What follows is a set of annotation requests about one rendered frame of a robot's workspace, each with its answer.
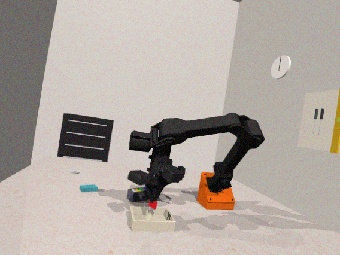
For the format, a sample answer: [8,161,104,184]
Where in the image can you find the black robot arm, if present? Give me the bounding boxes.
[129,113,265,192]

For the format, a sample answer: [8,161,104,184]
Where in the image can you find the teal rectangular block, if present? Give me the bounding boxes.
[79,184,98,192]

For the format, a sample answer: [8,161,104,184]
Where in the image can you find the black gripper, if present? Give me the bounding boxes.
[128,153,172,203]

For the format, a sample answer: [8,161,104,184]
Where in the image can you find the white open tray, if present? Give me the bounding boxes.
[129,207,176,232]

